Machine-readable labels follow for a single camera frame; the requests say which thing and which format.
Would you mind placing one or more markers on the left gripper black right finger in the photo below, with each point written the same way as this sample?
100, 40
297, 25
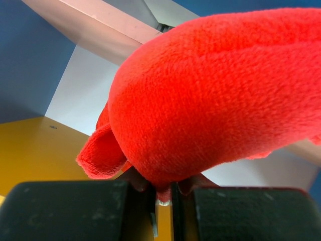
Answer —
240, 213

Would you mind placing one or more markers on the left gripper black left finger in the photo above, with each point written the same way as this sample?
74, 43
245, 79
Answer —
78, 210

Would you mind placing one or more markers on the red plush monster toy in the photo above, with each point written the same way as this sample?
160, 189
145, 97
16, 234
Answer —
212, 90

